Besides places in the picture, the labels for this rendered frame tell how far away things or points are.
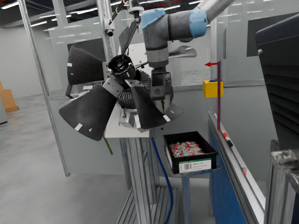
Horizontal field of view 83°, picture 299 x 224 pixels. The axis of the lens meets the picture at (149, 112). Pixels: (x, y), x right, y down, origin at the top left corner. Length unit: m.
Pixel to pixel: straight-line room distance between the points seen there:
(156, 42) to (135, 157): 0.75
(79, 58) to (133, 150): 0.61
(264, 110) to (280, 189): 1.36
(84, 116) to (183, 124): 1.03
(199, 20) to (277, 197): 0.45
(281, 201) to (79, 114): 0.73
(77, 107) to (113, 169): 1.32
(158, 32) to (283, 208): 0.50
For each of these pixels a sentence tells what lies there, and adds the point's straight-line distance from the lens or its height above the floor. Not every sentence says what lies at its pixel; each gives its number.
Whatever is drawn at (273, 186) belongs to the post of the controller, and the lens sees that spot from 0.39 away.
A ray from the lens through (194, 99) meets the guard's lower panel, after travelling 1.57.
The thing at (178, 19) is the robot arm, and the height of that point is 1.32.
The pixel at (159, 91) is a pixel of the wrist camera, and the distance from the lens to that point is 0.54.
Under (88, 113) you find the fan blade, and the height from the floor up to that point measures 1.02.
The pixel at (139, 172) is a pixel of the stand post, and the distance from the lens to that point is 1.16.
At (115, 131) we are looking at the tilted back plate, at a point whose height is 0.86.
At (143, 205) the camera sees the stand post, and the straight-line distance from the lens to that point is 1.33.
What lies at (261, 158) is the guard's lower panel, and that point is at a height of 0.29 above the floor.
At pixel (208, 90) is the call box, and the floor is 1.02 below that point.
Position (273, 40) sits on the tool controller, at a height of 1.21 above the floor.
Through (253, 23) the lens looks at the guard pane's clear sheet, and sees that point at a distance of 1.64.
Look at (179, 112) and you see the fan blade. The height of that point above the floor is 1.00.
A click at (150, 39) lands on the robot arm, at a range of 0.57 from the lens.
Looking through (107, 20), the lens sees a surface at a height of 1.55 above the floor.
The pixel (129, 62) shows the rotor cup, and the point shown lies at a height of 1.23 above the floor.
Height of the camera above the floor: 1.20
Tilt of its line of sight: 15 degrees down
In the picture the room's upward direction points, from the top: 6 degrees counter-clockwise
